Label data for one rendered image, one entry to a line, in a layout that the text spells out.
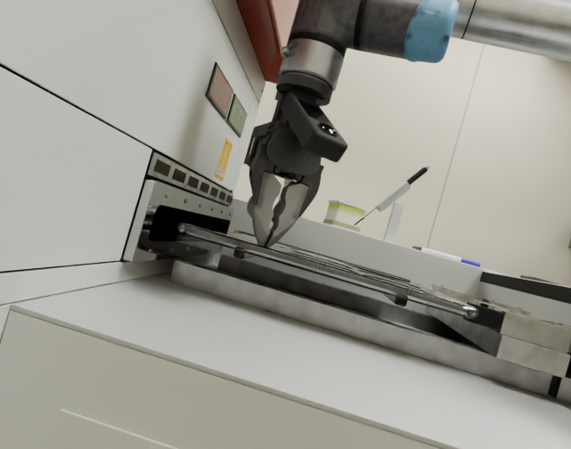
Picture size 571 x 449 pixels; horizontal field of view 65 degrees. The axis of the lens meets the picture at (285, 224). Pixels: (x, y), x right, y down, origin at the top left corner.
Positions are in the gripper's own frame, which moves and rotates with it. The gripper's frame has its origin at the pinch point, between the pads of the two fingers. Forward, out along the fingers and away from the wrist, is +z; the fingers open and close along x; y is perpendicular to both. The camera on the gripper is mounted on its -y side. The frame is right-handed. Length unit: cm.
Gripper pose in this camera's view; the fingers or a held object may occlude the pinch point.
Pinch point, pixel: (268, 239)
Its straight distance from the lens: 54.4
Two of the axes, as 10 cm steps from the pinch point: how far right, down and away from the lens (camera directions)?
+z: -2.7, 9.6, -0.1
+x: -8.8, -2.6, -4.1
